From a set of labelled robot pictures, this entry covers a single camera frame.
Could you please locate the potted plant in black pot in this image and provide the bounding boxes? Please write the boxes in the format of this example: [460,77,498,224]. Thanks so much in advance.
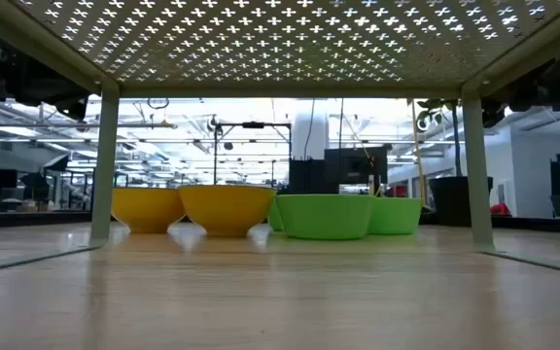
[415,98,494,228]

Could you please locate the black camera stand frame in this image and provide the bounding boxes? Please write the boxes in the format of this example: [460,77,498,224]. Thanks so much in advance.
[213,121,293,187]

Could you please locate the black equipment box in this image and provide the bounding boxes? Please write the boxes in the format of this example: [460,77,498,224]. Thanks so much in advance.
[288,145,390,196]

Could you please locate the black aluminium rig frame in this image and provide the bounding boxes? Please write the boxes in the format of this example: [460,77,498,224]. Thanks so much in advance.
[0,209,560,235]

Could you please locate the green plastic bowl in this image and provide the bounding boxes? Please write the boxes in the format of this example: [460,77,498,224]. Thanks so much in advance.
[275,193,376,241]
[367,196,424,236]
[266,197,286,232]

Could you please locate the pale green perforated metal shelf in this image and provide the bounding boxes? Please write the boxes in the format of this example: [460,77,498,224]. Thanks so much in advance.
[0,0,560,278]

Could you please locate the yellow bowl with patterned inside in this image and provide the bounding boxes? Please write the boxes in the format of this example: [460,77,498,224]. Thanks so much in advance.
[178,184,278,238]
[111,187,187,234]

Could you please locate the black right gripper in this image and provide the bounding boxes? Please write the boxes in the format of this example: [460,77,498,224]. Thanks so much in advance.
[481,43,560,129]

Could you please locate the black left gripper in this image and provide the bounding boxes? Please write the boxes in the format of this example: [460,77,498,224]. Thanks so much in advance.
[0,22,90,123]

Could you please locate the black softbox light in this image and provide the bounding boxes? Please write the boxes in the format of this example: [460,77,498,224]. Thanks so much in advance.
[41,154,71,172]

